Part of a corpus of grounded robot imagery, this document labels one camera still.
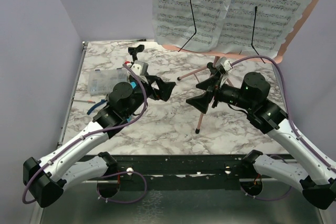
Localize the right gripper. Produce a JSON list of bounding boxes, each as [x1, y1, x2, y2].
[[186, 70, 255, 113]]

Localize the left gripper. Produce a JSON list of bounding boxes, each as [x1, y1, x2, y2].
[[124, 75, 175, 118]]

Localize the blue toy recorder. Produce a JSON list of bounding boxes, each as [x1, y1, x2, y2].
[[127, 81, 137, 123]]

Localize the black microphone desk stand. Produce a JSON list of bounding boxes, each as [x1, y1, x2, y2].
[[128, 45, 144, 62]]

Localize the pink perforated music stand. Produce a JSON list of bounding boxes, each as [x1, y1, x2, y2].
[[162, 0, 331, 133]]

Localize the sheet music page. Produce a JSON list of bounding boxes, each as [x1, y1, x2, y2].
[[152, 0, 231, 52], [215, 0, 330, 61]]

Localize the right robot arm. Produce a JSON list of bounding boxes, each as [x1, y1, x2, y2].
[[186, 72, 335, 210]]

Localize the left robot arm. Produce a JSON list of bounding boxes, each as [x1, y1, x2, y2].
[[23, 76, 176, 208]]

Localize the clear plastic parts box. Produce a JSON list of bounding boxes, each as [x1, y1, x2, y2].
[[87, 68, 128, 95]]

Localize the red tipped thin rod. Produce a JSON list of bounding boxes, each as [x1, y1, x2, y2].
[[72, 99, 96, 104]]

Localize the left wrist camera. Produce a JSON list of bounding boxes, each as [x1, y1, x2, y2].
[[126, 60, 149, 83]]

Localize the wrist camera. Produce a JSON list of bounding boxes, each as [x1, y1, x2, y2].
[[215, 57, 233, 87], [126, 60, 149, 83]]

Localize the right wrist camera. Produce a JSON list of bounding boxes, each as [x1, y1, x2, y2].
[[215, 57, 233, 87]]

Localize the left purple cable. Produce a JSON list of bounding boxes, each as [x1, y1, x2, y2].
[[22, 62, 148, 205]]

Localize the blue handled pliers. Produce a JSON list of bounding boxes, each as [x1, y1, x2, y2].
[[87, 97, 108, 115]]

